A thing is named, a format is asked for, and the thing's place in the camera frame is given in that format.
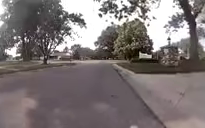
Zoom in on dark round tree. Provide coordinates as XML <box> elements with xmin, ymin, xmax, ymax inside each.
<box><xmin>94</xmin><ymin>23</ymin><xmax>122</xmax><ymax>60</ymax></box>

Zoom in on grey asphalt road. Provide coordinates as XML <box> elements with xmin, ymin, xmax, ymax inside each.
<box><xmin>0</xmin><ymin>59</ymin><xmax>167</xmax><ymax>128</ymax></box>

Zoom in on pale green leafy tree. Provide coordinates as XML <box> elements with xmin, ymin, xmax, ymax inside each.
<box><xmin>112</xmin><ymin>18</ymin><xmax>155</xmax><ymax>61</ymax></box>

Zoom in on low building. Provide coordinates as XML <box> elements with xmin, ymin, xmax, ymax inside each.
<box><xmin>49</xmin><ymin>51</ymin><xmax>73</xmax><ymax>61</ymax></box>

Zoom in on white sign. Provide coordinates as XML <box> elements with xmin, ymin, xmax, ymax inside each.
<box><xmin>138</xmin><ymin>51</ymin><xmax>154</xmax><ymax>61</ymax></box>

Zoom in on grass lawn with tree shade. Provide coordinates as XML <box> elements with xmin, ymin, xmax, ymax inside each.
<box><xmin>117</xmin><ymin>59</ymin><xmax>205</xmax><ymax>75</ymax></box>

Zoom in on tree with slim trunk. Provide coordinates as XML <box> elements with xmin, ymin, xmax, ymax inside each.
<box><xmin>32</xmin><ymin>0</ymin><xmax>88</xmax><ymax>66</ymax></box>

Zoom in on stone pillar with lamp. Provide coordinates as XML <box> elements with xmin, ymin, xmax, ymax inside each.
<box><xmin>159</xmin><ymin>36</ymin><xmax>181</xmax><ymax>67</ymax></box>

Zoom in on pale concrete driveway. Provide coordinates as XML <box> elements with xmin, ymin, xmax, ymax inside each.
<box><xmin>112</xmin><ymin>63</ymin><xmax>205</xmax><ymax>128</ymax></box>

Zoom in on grass verge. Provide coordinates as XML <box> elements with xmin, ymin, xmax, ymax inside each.
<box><xmin>0</xmin><ymin>60</ymin><xmax>75</xmax><ymax>77</ymax></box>

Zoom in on large dark tree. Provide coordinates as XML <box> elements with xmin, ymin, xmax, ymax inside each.
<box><xmin>0</xmin><ymin>0</ymin><xmax>46</xmax><ymax>63</ymax></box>

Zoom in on tall tree with thick trunk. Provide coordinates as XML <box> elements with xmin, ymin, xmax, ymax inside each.
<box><xmin>95</xmin><ymin>0</ymin><xmax>205</xmax><ymax>63</ymax></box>

